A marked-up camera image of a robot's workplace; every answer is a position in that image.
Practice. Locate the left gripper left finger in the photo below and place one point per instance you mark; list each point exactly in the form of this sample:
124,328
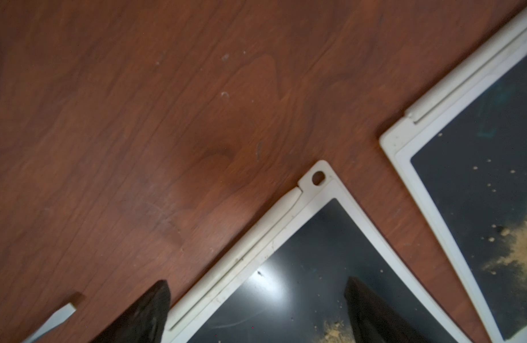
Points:
144,321

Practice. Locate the white drawing tablet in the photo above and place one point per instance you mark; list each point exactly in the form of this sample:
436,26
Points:
284,280
461,151

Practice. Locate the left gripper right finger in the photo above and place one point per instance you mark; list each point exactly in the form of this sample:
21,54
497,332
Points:
372,319

